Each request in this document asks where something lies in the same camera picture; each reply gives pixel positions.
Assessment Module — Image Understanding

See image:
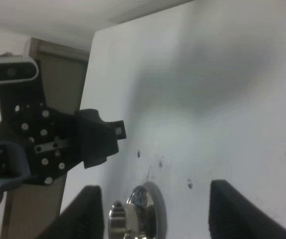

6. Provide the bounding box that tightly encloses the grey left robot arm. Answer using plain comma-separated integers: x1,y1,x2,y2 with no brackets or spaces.
0,56,126,203

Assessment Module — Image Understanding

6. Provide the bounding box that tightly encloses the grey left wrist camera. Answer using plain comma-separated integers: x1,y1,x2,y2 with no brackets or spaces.
0,52,39,85

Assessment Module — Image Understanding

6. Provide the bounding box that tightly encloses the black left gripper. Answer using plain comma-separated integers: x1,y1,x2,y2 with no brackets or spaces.
0,61,126,186

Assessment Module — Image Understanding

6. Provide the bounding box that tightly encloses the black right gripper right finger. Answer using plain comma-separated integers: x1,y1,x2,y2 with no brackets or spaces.
208,180,286,239

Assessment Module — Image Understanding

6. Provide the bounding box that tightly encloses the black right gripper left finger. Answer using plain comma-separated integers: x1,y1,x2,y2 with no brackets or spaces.
37,186,102,239

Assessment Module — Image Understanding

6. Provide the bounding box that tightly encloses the stainless steel teapot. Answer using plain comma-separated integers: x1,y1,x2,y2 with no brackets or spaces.
108,186,157,239

